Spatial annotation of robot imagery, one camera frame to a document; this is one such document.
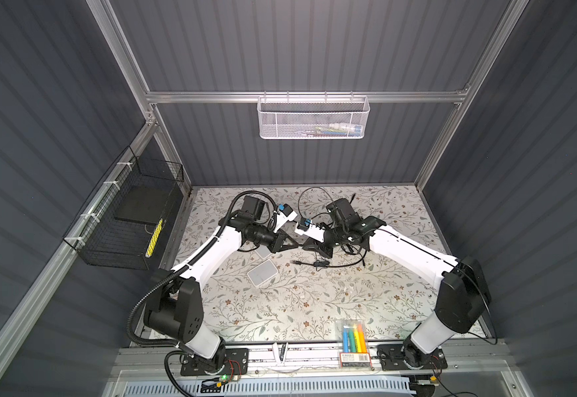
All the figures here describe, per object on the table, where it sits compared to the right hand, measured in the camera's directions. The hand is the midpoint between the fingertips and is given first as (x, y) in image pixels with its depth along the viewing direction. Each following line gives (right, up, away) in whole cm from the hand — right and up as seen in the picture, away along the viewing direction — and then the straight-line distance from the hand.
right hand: (308, 245), depth 82 cm
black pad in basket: (-50, +14, -8) cm, 53 cm away
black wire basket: (-54, +8, -8) cm, 55 cm away
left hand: (-4, 0, -2) cm, 4 cm away
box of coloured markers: (+14, -30, -5) cm, 34 cm away
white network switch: (-14, 0, -9) cm, 16 cm away
